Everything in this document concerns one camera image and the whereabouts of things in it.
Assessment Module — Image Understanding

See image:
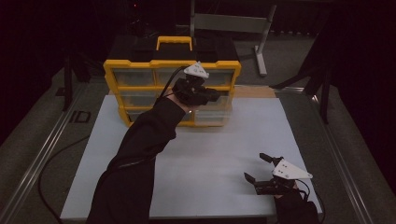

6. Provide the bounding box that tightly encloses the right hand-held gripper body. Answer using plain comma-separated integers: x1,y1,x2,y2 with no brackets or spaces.
254,159,314,197

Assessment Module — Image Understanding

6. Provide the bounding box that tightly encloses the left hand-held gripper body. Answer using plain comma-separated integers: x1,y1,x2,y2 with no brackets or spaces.
171,61,213,107

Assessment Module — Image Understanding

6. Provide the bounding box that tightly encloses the clear pull-out plastic drawer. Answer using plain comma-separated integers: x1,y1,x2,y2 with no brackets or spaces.
192,92,234,126

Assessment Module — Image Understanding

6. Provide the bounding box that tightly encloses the yellow black drawer organizer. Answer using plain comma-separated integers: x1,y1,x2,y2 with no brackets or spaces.
103,35,243,129

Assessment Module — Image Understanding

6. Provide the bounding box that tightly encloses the person's left hand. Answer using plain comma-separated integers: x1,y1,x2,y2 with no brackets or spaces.
163,90,196,115

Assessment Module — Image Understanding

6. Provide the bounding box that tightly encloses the person's right hand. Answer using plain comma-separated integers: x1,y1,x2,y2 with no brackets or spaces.
273,182,305,204

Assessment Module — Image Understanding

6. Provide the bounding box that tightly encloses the wooden board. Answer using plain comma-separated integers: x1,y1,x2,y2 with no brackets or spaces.
232,86,277,99

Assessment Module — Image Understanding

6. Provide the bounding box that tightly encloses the grid of clear drawers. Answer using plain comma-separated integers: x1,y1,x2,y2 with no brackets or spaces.
111,67,235,123

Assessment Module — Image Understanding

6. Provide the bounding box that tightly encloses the grey metal stand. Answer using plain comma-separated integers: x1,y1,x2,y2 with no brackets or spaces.
189,0,277,77

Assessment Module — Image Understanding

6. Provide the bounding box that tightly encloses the black tripod stand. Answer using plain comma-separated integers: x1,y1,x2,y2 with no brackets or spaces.
270,29,332,125

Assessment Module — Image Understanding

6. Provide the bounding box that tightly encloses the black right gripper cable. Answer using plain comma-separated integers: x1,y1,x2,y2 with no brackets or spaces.
292,178,327,224

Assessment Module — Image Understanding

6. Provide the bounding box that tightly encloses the aluminium floor rail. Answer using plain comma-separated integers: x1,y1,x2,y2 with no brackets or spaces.
0,83,89,224
275,87,375,224

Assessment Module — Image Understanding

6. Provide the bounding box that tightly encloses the black post stand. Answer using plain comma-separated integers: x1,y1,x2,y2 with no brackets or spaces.
61,52,93,112

